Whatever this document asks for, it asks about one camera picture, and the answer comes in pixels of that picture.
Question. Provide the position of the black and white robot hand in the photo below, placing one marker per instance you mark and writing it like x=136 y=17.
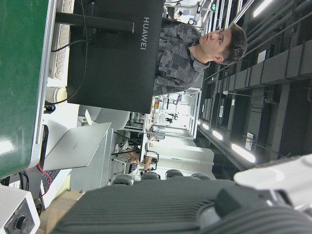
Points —
x=146 y=209

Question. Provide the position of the white control box with knob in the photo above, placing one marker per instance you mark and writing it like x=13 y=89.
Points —
x=14 y=200

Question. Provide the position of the silver laptop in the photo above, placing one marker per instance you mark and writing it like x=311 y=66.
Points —
x=78 y=146

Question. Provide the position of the white paper cup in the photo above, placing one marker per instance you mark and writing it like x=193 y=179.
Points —
x=54 y=94

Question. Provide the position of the white keyboard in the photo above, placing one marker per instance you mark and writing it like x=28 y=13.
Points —
x=59 y=63

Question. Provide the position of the black Huawei monitor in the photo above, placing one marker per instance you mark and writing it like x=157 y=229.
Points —
x=117 y=73

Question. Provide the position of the green conveyor belt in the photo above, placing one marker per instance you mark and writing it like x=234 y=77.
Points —
x=19 y=73

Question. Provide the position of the person in grey patterned shirt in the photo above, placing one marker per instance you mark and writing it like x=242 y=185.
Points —
x=175 y=58

